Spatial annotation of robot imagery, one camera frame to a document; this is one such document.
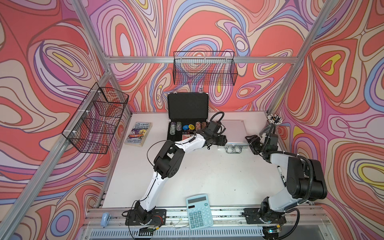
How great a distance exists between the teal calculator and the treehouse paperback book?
50cm

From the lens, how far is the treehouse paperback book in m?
1.01

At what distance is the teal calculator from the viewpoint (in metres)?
0.72
